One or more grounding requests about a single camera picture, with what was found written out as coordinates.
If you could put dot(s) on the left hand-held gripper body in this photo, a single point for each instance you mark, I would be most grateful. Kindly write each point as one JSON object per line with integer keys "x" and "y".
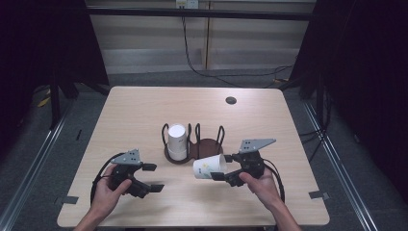
{"x": 126, "y": 159}

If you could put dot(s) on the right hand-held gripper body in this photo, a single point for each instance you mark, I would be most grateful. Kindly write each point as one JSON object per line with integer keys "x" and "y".
{"x": 253, "y": 146}

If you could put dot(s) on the printed white paper cup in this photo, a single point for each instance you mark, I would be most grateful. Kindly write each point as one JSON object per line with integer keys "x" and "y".
{"x": 208, "y": 167}

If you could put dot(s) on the dark brown cup holder rack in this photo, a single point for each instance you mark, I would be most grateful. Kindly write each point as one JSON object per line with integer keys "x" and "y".
{"x": 207, "y": 147}

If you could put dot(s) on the plain white paper cup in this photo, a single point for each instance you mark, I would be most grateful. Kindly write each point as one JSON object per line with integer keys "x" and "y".
{"x": 177, "y": 141}

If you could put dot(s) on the person's left hand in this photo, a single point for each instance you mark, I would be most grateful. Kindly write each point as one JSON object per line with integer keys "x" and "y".
{"x": 106, "y": 195}

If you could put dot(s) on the person's right hand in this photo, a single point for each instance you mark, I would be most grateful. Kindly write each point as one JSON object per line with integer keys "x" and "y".
{"x": 264, "y": 189}

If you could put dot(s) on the round dark table grommet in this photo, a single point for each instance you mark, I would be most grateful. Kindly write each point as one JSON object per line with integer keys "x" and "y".
{"x": 231, "y": 100}

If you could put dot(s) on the small black floor tape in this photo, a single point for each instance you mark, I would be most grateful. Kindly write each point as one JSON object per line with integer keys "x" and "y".
{"x": 79, "y": 134}

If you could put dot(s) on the grey tape strip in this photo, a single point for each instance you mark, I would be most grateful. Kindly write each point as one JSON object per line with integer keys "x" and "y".
{"x": 69, "y": 200}
{"x": 318, "y": 194}

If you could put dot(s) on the black metal stand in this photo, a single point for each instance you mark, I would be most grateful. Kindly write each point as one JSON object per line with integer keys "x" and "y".
{"x": 55, "y": 102}

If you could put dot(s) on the dark curtain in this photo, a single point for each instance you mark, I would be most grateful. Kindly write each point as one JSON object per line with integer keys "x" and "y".
{"x": 369, "y": 80}
{"x": 38, "y": 41}

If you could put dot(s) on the black horizontal bar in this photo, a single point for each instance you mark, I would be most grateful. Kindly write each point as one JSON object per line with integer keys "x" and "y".
{"x": 224, "y": 14}

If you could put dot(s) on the metal floor rail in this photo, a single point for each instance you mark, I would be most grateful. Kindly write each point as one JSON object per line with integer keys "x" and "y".
{"x": 340, "y": 166}
{"x": 35, "y": 160}

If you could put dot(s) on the white wall outlet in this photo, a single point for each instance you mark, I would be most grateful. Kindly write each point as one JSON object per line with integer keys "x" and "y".
{"x": 187, "y": 4}

